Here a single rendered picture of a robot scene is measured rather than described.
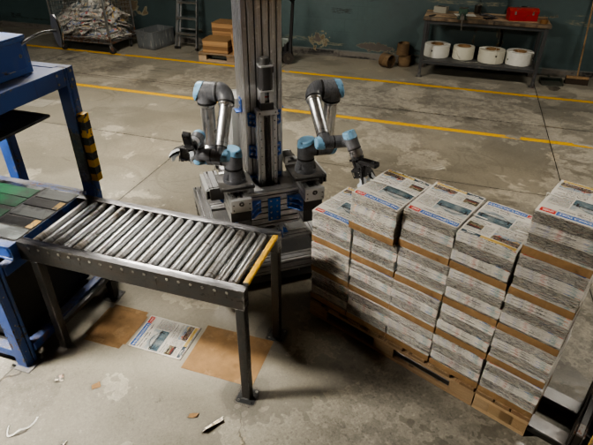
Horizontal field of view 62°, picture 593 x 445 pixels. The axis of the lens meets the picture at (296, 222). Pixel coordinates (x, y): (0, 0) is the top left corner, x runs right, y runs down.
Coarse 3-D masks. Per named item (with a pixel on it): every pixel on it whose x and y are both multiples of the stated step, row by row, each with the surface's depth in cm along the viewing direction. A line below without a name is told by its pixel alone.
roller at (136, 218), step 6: (132, 216) 292; (138, 216) 292; (126, 222) 286; (132, 222) 287; (120, 228) 281; (126, 228) 282; (114, 234) 276; (120, 234) 277; (108, 240) 271; (114, 240) 273; (102, 246) 266; (108, 246) 268; (96, 252) 262; (102, 252) 264
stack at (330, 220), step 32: (320, 224) 295; (320, 256) 307; (384, 256) 274; (416, 256) 259; (320, 288) 322; (384, 288) 283; (448, 288) 254; (480, 288) 241; (352, 320) 314; (384, 320) 295; (448, 320) 263; (384, 352) 306; (448, 352) 272; (448, 384) 282
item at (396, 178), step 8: (384, 176) 280; (392, 176) 280; (400, 176) 280; (408, 176) 281; (392, 184) 273; (400, 184) 273; (408, 184) 273; (416, 184) 273; (424, 184) 273; (416, 192) 265
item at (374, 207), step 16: (352, 192) 265; (368, 192) 264; (384, 192) 264; (352, 208) 270; (368, 208) 263; (384, 208) 255; (400, 208) 252; (368, 224) 268; (384, 224) 260; (400, 224) 260
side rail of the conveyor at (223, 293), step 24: (24, 240) 270; (48, 264) 271; (72, 264) 264; (96, 264) 258; (120, 264) 253; (144, 264) 253; (168, 288) 251; (192, 288) 245; (216, 288) 240; (240, 288) 238
